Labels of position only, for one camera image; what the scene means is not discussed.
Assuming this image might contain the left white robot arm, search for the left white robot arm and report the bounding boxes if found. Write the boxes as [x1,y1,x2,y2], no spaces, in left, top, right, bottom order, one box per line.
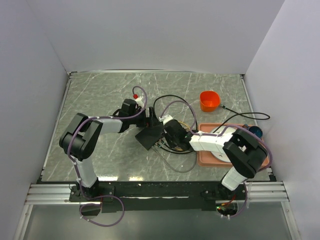
[59,96,163,201]

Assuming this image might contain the black cable with teal plugs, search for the black cable with teal plugs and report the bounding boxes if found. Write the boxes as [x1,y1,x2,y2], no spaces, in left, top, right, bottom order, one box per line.
[152,94,198,154]

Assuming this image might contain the grey ethernet cable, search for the grey ethernet cable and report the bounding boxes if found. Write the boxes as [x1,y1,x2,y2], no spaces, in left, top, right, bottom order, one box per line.
[152,144,197,175]

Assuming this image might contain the yellow ethernet cable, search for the yellow ethernet cable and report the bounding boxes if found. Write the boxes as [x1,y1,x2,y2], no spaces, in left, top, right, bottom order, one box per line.
[174,121,192,152]

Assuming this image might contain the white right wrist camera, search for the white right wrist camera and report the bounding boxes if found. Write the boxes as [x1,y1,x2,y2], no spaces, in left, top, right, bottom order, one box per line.
[159,114,173,125]

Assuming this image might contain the pink plastic tray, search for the pink plastic tray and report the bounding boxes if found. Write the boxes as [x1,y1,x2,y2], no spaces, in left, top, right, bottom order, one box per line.
[196,122,272,168]

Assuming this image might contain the blue ceramic mug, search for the blue ceramic mug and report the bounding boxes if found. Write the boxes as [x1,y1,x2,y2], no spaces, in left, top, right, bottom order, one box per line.
[242,124,263,139]

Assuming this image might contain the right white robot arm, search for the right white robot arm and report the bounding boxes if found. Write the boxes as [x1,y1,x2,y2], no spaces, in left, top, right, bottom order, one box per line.
[160,115,271,200]

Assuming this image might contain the white watermelon pattern plate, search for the white watermelon pattern plate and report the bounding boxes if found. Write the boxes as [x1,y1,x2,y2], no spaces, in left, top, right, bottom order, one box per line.
[211,127,237,164]

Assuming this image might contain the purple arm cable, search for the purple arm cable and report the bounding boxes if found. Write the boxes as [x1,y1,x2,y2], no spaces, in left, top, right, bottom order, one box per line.
[67,85,148,228]
[159,100,274,218]

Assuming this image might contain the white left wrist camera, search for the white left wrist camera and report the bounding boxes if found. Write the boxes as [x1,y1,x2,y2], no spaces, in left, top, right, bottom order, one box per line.
[135,95,146,108]

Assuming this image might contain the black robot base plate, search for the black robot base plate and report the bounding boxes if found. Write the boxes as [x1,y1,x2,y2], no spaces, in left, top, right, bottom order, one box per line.
[69,181,246,213]

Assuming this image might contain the black network switch box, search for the black network switch box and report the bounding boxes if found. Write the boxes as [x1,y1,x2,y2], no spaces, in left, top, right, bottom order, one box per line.
[135,125,164,151]

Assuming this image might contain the orange plastic cup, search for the orange plastic cup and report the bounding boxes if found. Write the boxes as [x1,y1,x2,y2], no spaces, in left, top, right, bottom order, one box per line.
[199,90,221,112]

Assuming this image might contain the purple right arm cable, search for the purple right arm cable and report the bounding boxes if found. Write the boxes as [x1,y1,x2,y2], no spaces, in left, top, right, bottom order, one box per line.
[159,100,274,218]

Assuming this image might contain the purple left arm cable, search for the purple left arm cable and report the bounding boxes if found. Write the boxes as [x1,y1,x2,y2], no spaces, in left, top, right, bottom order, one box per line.
[67,85,148,228]

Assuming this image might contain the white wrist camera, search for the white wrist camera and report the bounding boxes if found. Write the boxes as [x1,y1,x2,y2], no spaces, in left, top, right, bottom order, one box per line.
[135,95,146,108]
[159,114,173,125]

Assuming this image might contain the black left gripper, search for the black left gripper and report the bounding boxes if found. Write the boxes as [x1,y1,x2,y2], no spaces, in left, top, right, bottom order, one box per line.
[129,107,161,128]

